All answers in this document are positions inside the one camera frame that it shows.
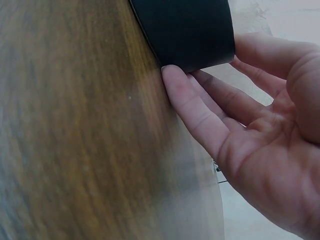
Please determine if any black rectangular box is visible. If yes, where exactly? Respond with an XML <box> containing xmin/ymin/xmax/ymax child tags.
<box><xmin>129</xmin><ymin>0</ymin><xmax>236</xmax><ymax>74</ymax></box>

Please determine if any person's right hand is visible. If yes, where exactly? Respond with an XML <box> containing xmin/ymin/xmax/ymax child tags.
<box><xmin>161</xmin><ymin>32</ymin><xmax>320</xmax><ymax>240</ymax></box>

